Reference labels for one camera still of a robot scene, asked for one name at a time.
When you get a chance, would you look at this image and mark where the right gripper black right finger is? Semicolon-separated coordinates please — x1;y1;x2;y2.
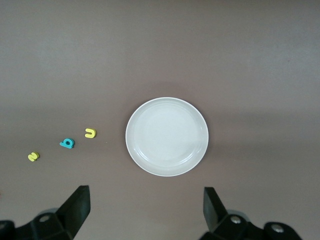
201;186;303;240

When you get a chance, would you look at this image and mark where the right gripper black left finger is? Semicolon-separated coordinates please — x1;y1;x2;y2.
0;185;91;240

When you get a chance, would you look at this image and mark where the teal foam letter b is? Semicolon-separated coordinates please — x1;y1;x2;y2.
59;138;75;149

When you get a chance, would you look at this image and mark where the yellow foam letter n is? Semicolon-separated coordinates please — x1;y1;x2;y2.
27;151;41;162

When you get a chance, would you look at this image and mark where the beige brown round plate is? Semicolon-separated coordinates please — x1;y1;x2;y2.
125;97;210;178

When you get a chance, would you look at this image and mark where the brown table cover mat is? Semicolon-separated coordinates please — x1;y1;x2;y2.
0;0;320;240

